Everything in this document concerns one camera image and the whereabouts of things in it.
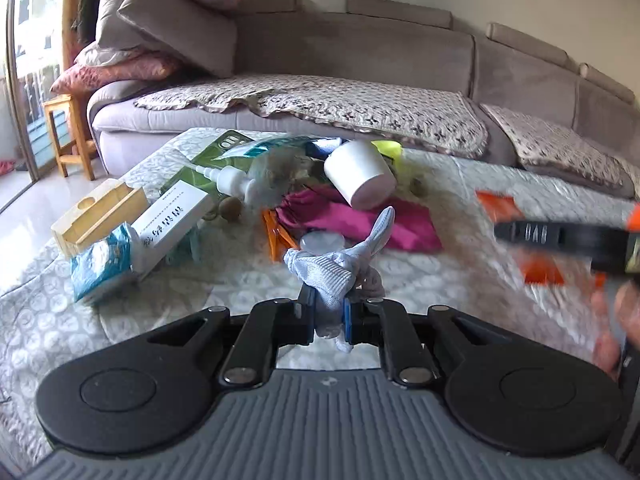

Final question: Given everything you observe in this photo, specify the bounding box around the green packaging card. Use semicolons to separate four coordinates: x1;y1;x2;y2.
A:
160;130;253;200

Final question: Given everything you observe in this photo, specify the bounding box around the teal tissue pack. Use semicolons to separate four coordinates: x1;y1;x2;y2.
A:
70;222;140;304

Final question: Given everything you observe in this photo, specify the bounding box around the grey sectional sofa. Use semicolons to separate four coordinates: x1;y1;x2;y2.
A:
88;0;639;176

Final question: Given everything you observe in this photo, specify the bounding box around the patterned sofa cover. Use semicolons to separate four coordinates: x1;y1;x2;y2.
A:
479;103;640;200
134;74;489;159

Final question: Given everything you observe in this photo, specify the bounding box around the orange clothespin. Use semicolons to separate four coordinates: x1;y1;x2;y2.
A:
260;209;299;262

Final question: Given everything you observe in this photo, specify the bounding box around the white cylindrical container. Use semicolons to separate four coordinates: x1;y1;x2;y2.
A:
323;141;397;210

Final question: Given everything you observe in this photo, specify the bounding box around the white and blue cloth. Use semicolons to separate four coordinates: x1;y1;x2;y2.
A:
283;206;396;353

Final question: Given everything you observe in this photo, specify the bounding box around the wooden stool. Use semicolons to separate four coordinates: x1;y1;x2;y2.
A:
43;94;98;181

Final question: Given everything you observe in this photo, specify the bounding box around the grey back cushion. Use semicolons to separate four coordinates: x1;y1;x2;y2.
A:
118;0;238;78

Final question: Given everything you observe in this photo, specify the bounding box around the wooden organizer box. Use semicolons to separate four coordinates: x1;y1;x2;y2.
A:
51;179;150;259

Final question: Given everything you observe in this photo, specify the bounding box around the magenta drawstring pouch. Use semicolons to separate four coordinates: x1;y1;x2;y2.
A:
276;185;442;254

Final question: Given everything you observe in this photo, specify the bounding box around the pink floral pillow bottom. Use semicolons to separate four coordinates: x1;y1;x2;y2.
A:
50;52;182;94

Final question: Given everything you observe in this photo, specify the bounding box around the patterned sofa cover left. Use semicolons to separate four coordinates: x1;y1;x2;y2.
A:
134;74;489;159

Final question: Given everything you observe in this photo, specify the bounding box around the yellow green plastic funnel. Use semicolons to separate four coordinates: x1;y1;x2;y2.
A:
372;140;402;170

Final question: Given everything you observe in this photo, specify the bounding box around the person's right hand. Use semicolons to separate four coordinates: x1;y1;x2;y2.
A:
590;281;639;379

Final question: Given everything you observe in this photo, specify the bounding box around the patterned sofa cover right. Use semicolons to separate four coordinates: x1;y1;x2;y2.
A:
479;103;640;200

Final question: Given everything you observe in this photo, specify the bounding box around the orange snack packet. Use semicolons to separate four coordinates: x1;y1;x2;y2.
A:
475;191;565;286

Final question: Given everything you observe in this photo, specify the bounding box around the white printed box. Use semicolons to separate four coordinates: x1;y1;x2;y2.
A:
131;180;214;278

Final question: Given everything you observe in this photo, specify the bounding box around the white pump spray bottle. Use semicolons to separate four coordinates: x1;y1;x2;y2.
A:
188;164;257;204

